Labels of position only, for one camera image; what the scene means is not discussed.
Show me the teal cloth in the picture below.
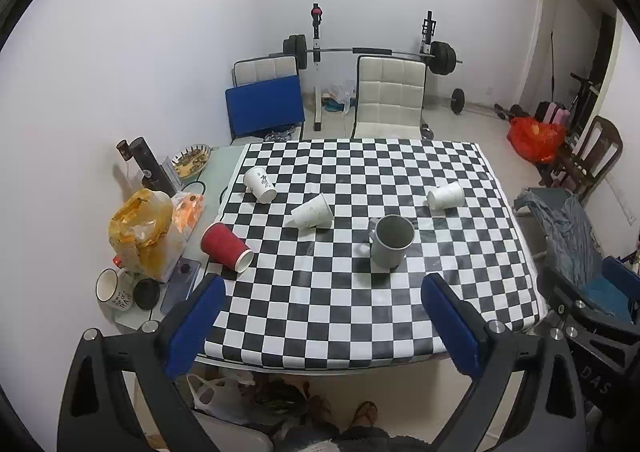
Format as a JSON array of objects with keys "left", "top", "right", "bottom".
[{"left": 582, "top": 279, "right": 633, "bottom": 320}]

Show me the barbell with black plates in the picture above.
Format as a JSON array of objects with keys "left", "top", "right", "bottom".
[{"left": 282, "top": 34, "right": 458, "bottom": 77}]

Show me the yellow plastic bag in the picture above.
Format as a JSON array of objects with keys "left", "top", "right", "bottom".
[{"left": 108, "top": 189, "right": 187, "bottom": 281}]

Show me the plate with food scraps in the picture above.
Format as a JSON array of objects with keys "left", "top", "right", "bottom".
[{"left": 171, "top": 144, "right": 212, "bottom": 179}]

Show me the white mug black rim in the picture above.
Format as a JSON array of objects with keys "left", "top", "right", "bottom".
[{"left": 96, "top": 268, "right": 136, "bottom": 313}]

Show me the grey ceramic mug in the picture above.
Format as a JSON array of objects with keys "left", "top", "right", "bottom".
[{"left": 368, "top": 214, "right": 416, "bottom": 269}]

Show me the black round lid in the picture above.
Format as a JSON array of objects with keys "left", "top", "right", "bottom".
[{"left": 134, "top": 278, "right": 160, "bottom": 311}]

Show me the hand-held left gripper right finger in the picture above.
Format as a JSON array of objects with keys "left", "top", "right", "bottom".
[{"left": 421, "top": 274, "right": 587, "bottom": 452}]

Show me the black white checkered tablecloth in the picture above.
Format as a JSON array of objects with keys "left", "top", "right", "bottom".
[{"left": 194, "top": 139, "right": 548, "bottom": 375}]

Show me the blue board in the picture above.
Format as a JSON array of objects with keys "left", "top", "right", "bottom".
[{"left": 225, "top": 75, "right": 306, "bottom": 137}]

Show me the pink case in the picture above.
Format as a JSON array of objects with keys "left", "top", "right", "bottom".
[{"left": 536, "top": 102, "right": 571, "bottom": 125}]

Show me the black dumbbell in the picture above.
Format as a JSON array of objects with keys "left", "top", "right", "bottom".
[{"left": 425, "top": 88, "right": 466, "bottom": 115}]

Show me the grey cloth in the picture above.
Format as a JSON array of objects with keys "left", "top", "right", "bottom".
[{"left": 514, "top": 188, "right": 603, "bottom": 290}]

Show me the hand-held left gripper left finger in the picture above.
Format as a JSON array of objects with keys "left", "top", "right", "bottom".
[{"left": 56, "top": 273, "right": 227, "bottom": 452}]

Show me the barbell rack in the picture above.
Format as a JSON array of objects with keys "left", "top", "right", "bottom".
[{"left": 309, "top": 3, "right": 441, "bottom": 133}]

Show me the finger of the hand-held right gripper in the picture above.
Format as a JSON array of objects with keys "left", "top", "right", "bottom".
[
  {"left": 601, "top": 256, "right": 640, "bottom": 290},
  {"left": 541, "top": 264, "right": 640, "bottom": 348}
]

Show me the dark wooden chair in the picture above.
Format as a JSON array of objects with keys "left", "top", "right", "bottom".
[{"left": 537, "top": 116, "right": 624, "bottom": 205}]

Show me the small white paper cup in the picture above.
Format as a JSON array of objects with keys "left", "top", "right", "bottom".
[{"left": 426, "top": 181, "right": 466, "bottom": 211}]

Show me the red ribbed paper cup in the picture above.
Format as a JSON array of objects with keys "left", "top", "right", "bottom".
[{"left": 200, "top": 222, "right": 255, "bottom": 273}]

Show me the white paper cup black print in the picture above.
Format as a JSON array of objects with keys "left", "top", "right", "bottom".
[{"left": 243, "top": 167, "right": 278, "bottom": 204}]

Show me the white padded chair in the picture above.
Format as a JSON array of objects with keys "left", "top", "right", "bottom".
[
  {"left": 232, "top": 55, "right": 303, "bottom": 143},
  {"left": 351, "top": 55, "right": 428, "bottom": 140}
]

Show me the dark smartphone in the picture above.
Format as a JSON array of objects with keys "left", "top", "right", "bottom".
[{"left": 160, "top": 258, "right": 202, "bottom": 315}]

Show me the black cylinder tube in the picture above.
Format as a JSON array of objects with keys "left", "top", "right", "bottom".
[{"left": 129, "top": 137, "right": 182, "bottom": 195}]

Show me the person's foot in sandal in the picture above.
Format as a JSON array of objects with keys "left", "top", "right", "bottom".
[{"left": 350, "top": 401, "right": 379, "bottom": 428}]

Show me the white plastic bag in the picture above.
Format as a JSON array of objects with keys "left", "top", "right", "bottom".
[{"left": 187, "top": 373, "right": 256, "bottom": 420}]

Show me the orange snack bag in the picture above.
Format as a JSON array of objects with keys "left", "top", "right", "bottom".
[{"left": 172, "top": 192, "right": 206, "bottom": 237}]

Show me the red plastic bag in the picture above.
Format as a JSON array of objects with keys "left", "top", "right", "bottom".
[{"left": 507, "top": 116, "right": 566, "bottom": 163}]

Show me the white door frame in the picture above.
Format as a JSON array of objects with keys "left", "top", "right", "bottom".
[{"left": 510, "top": 0, "right": 623, "bottom": 107}]

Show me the white speckled paper cup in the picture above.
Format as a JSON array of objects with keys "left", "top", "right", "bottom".
[{"left": 291, "top": 193, "right": 334, "bottom": 229}]

